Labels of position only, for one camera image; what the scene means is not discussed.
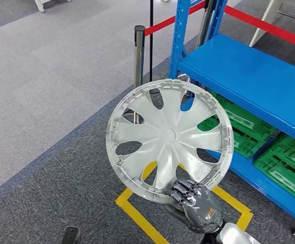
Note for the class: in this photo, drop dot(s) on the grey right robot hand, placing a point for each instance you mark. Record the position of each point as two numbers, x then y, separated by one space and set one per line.
200 208

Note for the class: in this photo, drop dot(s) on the silver plastic wheel cover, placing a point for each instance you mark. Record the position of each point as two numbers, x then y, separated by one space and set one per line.
169 134

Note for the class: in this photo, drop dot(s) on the blue metal shelf rack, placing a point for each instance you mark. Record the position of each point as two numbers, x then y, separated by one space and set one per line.
252 77

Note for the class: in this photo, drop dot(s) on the yellow floor tape square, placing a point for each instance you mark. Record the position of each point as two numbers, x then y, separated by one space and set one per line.
137 215

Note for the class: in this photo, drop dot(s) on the folded green plastic crate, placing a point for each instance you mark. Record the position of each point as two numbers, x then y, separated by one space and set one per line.
284 168
246 131

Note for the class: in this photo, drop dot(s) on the black barrier pole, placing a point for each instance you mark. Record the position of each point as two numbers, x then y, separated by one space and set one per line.
151 40

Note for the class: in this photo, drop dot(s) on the chrome barrier post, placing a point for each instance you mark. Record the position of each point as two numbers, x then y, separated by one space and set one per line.
139 57
204 23

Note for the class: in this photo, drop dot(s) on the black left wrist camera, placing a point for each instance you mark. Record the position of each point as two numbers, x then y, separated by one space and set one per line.
71 235

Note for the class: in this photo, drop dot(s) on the white desk frame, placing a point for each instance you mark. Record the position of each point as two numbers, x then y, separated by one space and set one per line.
42 5

